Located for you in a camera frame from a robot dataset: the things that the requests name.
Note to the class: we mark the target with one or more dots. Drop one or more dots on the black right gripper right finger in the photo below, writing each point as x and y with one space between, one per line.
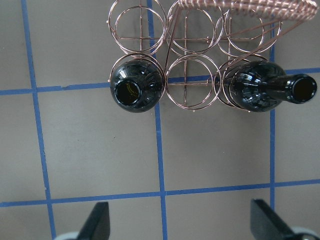
265 224

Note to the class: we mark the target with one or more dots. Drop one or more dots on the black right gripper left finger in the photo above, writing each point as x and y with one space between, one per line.
97 226

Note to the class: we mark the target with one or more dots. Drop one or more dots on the dark bottle in basket corner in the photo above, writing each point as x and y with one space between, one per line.
137 85

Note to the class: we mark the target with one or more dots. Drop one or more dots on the dark bottle under basket handle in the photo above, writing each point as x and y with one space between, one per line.
260 86

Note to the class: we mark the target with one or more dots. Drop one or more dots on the copper wire wine basket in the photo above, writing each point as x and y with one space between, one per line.
204 38

